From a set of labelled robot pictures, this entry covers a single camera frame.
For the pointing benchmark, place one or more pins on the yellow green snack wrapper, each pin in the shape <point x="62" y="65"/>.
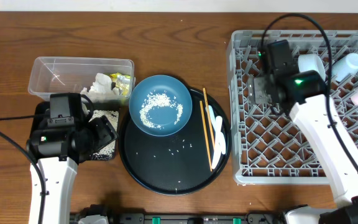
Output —
<point x="120" y="85"/>

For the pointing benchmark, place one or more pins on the round black tray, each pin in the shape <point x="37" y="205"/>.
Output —
<point x="175" y="164"/>

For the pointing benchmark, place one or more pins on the white plastic spoon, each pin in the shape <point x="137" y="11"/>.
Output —
<point x="222" y="139"/>

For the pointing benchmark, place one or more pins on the clear plastic waste bin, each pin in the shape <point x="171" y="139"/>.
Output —
<point x="52" y="75"/>

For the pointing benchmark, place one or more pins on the white tissue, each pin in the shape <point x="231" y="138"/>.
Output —
<point x="103" y="84"/>

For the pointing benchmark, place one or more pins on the black rail with green clips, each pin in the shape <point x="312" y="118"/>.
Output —
<point x="140" y="218"/>

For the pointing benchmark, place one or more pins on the wooden chopstick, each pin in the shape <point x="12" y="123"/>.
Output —
<point x="208" y="115"/>
<point x="205" y="135"/>

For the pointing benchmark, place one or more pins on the grey dishwasher rack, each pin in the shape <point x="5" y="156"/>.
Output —
<point x="270" y="149"/>

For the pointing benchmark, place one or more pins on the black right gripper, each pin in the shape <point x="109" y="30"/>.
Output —
<point x="257" y="91"/>

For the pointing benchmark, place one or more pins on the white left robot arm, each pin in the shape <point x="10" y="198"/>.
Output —
<point x="52" y="185"/>

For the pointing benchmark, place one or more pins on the white rice heap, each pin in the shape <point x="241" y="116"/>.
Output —
<point x="103" y="125"/>

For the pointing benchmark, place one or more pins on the black square waste bin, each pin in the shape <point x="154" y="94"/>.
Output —
<point x="47" y="142"/>

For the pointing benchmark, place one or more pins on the light blue bowl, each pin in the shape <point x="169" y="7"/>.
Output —
<point x="308" y="62"/>

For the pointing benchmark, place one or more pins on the dark blue plate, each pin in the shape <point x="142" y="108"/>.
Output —
<point x="160" y="105"/>

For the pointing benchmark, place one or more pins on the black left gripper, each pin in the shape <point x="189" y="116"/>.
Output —
<point x="108" y="132"/>

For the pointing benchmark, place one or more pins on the light blue cup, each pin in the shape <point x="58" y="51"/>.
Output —
<point x="348" y="65"/>

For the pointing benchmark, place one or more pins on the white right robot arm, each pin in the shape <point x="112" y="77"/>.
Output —
<point x="310" y="108"/>

